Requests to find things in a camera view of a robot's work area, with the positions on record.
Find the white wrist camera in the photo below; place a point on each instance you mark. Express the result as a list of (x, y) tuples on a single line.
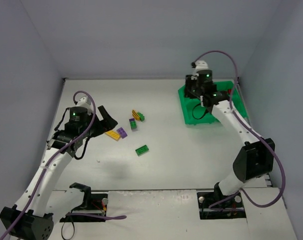
[(85, 102), (199, 65)]

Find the yellow flat long lego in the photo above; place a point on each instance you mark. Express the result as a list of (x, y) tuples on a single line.
[(112, 134)]

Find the green two-by-four lego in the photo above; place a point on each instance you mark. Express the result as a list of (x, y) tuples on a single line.
[(142, 150)]

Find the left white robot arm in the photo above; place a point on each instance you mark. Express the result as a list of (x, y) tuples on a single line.
[(31, 218)]

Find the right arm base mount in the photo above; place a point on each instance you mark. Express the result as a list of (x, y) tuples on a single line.
[(233, 208)]

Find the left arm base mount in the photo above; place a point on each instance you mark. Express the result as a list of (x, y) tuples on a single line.
[(93, 206)]

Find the purple flat lego plate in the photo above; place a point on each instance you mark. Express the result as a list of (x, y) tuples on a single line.
[(123, 134)]

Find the green four-compartment tray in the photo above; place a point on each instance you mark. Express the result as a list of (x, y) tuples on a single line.
[(192, 116)]

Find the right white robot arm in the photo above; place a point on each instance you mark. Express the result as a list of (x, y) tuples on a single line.
[(254, 158)]

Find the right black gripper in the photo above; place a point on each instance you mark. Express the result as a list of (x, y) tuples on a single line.
[(189, 87)]

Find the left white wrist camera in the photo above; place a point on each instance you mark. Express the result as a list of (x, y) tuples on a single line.
[(85, 102)]

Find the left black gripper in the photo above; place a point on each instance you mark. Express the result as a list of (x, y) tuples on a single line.
[(99, 124)]

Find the green lego by slope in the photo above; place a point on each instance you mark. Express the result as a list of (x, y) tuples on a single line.
[(141, 117)]

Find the yellow striped slope lego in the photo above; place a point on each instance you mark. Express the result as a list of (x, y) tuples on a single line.
[(135, 115)]

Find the green square lego on purple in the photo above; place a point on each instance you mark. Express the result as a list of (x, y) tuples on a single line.
[(133, 124)]

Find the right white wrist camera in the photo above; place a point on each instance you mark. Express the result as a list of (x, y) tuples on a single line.
[(199, 65)]

